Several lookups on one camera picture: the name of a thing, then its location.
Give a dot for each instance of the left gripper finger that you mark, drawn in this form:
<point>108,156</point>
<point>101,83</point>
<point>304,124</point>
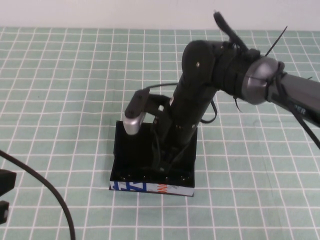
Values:
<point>3,212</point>
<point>6,181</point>

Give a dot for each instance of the black printed glasses case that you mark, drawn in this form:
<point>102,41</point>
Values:
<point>125,155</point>

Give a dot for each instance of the short black zip tie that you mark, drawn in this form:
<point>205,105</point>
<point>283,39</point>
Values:
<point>236,103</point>

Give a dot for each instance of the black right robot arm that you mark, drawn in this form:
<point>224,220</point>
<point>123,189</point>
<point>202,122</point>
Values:
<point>225,75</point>

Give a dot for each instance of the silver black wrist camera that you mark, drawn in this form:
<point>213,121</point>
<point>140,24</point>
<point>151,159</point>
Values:
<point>133,117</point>

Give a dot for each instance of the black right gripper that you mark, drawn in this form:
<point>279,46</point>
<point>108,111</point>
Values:
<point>180,125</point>

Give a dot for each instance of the green white checked tablecloth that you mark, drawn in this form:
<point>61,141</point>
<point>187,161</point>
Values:
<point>75,75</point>

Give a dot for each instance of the long black zip tie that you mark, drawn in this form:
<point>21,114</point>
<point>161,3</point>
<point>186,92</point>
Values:
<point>277,40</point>

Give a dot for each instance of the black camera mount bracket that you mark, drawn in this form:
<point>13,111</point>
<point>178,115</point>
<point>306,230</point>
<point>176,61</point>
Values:
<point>155,102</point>

